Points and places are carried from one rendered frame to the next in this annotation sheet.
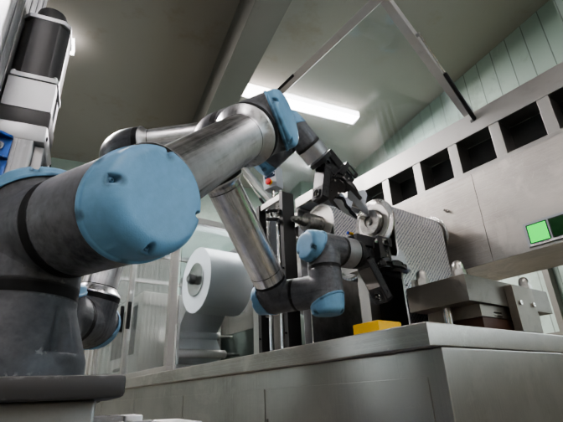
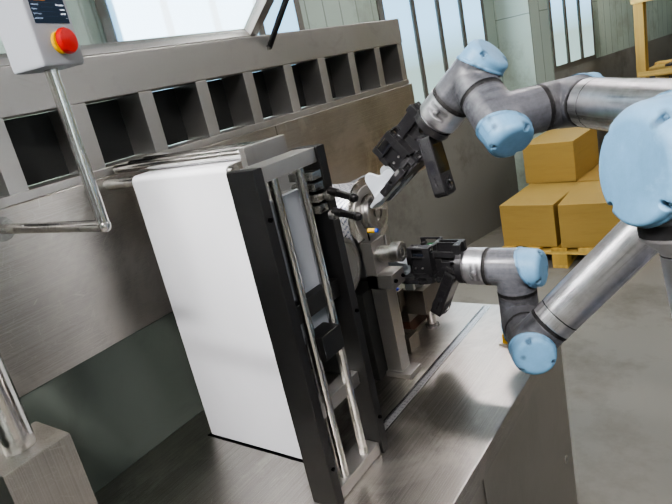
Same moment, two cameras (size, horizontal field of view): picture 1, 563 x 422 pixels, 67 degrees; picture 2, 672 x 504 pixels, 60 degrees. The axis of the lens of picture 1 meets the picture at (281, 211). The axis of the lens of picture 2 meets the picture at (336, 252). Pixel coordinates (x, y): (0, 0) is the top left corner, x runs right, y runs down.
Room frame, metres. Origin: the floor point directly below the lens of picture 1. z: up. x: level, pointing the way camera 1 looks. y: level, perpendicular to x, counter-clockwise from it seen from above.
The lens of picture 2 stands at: (1.53, 0.84, 1.54)
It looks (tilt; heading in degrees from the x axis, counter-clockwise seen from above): 17 degrees down; 255
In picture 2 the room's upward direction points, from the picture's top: 12 degrees counter-clockwise
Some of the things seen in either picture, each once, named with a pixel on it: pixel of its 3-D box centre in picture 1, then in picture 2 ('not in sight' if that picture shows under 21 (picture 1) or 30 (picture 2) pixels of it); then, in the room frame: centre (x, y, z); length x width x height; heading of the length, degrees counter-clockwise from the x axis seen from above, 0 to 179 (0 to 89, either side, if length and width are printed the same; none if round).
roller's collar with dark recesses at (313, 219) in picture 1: (312, 223); not in sight; (1.34, -0.10, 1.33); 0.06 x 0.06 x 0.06; 37
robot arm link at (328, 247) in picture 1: (322, 249); (515, 268); (0.94, -0.09, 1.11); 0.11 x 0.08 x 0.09; 127
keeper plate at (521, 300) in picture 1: (524, 309); not in sight; (1.04, -0.58, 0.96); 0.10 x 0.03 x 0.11; 127
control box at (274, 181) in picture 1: (271, 178); (41, 24); (1.61, 0.03, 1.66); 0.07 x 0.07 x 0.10; 54
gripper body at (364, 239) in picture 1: (369, 254); (439, 261); (1.04, -0.22, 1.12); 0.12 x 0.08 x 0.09; 127
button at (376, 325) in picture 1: (377, 329); not in sight; (0.89, -0.18, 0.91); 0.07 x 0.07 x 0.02; 37
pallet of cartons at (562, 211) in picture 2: not in sight; (580, 190); (-1.24, -2.62, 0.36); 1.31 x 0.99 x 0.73; 25
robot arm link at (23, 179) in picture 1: (38, 233); not in sight; (0.47, 0.29, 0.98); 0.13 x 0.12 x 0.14; 63
